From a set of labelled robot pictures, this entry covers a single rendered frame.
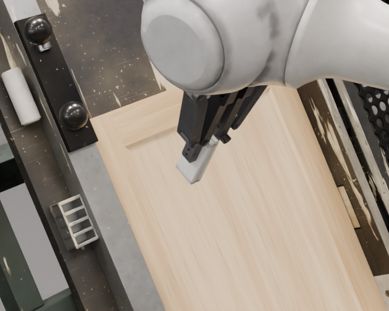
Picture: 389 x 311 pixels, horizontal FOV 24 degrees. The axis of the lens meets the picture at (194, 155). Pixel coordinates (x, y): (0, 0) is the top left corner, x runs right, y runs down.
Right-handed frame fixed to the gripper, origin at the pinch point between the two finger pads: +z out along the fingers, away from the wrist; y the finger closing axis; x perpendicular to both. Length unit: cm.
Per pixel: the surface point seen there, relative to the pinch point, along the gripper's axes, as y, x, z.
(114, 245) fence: -4.5, -8.8, 32.7
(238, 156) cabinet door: -33.9, -13.8, 33.0
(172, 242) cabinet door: -15.4, -6.8, 36.7
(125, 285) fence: -3.7, -3.7, 35.6
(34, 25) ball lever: 0.4, -30.4, 7.3
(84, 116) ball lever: -1.2, -18.7, 13.7
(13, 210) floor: -97, -129, 229
